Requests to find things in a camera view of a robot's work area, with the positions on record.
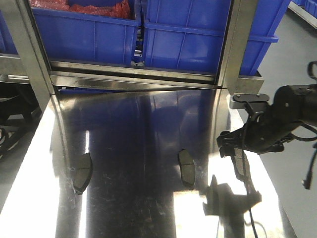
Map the blue bin far right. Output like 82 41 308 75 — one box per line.
240 0 290 76

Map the red plastic bag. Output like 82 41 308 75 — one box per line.
27 0 132 20

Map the blue plastic bin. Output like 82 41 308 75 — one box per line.
32 5 141 65
141 0 231 73

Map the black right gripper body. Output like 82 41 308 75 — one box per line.
244 111 301 154

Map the stainless steel rack frame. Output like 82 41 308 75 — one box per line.
0 0 264 103

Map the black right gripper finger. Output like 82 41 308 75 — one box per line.
216 127 245 146
219 146 245 158

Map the blue plastic bin right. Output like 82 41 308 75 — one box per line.
141 0 231 73

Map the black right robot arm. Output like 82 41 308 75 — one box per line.
217 84 317 157

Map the blue plastic bin left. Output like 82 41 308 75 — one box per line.
32 5 141 65

